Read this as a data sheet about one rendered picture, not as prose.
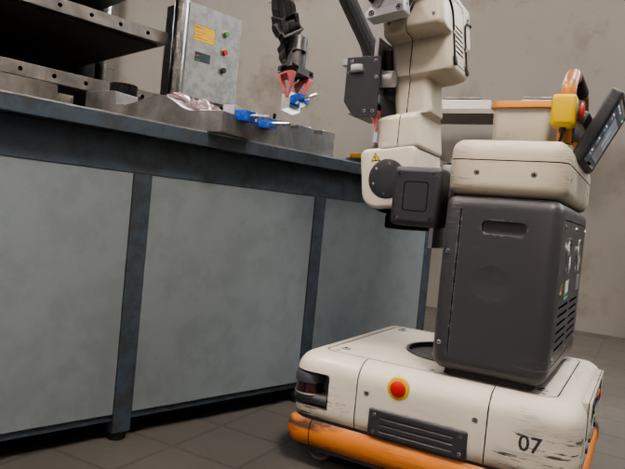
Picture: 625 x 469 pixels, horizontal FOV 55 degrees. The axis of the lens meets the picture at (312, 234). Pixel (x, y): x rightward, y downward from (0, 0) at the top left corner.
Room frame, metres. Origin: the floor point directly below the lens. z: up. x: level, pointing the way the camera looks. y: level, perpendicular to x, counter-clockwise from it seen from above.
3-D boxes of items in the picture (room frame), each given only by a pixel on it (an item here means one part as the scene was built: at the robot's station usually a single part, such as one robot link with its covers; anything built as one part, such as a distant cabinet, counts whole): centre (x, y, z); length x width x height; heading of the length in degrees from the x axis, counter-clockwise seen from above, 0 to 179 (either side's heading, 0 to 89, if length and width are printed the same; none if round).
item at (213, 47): (2.74, 0.57, 0.74); 0.30 x 0.22 x 1.47; 135
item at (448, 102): (4.20, -0.99, 1.46); 0.36 x 0.35 x 0.09; 61
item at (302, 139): (2.09, 0.23, 0.87); 0.50 x 0.26 x 0.14; 45
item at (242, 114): (1.61, 0.20, 0.86); 0.13 x 0.05 x 0.05; 62
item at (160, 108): (1.78, 0.42, 0.86); 0.50 x 0.26 x 0.11; 62
